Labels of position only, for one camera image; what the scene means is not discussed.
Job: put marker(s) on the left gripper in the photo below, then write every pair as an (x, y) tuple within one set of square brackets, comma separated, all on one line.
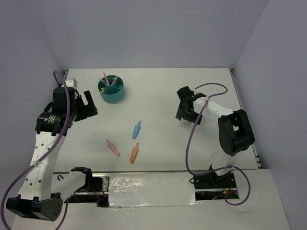
[(89, 111)]

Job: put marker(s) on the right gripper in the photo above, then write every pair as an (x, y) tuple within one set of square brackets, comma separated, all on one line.
[(193, 119)]

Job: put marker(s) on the orange slim highlighter pen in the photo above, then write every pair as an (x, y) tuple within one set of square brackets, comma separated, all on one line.
[(106, 79)]

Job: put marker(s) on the red slim highlighter pen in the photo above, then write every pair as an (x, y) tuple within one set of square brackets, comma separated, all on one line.
[(114, 80)]

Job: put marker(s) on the orange stubby highlighter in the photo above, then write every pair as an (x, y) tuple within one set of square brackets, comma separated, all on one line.
[(134, 153)]

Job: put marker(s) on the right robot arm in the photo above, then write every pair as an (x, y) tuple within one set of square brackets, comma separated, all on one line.
[(232, 128)]

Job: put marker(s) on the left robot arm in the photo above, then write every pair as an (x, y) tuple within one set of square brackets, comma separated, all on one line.
[(39, 198)]

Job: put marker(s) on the teal round organizer container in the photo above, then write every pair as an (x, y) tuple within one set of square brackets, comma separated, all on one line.
[(112, 94)]

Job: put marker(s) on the pink stubby highlighter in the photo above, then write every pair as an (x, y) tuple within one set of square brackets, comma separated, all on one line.
[(113, 148)]

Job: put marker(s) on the blue stubby highlighter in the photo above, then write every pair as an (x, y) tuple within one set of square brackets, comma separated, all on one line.
[(136, 130)]

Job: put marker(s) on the silver foil sheet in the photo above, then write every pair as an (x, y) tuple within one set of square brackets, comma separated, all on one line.
[(163, 189)]

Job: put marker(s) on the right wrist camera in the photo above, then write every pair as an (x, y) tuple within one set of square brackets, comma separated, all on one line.
[(197, 95)]

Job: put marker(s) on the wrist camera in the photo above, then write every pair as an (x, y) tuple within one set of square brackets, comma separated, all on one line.
[(197, 95), (72, 83)]

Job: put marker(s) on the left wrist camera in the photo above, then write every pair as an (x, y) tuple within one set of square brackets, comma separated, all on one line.
[(72, 83)]

